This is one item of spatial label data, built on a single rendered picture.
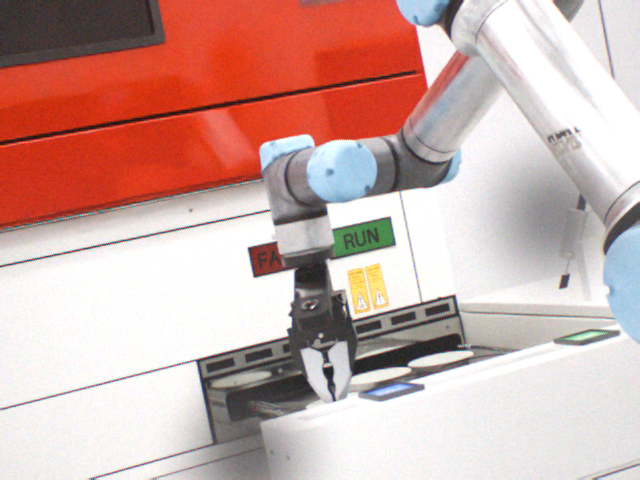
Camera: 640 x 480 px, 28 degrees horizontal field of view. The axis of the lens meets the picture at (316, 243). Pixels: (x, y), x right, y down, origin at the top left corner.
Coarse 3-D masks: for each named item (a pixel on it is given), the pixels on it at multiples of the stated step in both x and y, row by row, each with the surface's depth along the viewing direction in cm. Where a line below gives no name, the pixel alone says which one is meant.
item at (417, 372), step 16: (480, 352) 195; (496, 352) 192; (512, 352) 189; (384, 368) 198; (416, 368) 192; (432, 368) 189; (448, 368) 187; (352, 384) 189; (368, 384) 187; (384, 384) 185; (272, 400) 189; (288, 400) 187; (304, 400) 184
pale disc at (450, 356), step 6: (438, 354) 201; (444, 354) 200; (450, 354) 199; (456, 354) 198; (462, 354) 197; (468, 354) 196; (414, 360) 200; (420, 360) 199; (426, 360) 198; (432, 360) 197; (438, 360) 196; (444, 360) 195; (450, 360) 194
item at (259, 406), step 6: (252, 402) 190; (258, 402) 188; (264, 402) 187; (252, 408) 190; (258, 408) 187; (264, 408) 185; (270, 408) 183; (276, 408) 181; (282, 408) 179; (276, 414) 181; (282, 414) 178; (288, 414) 176
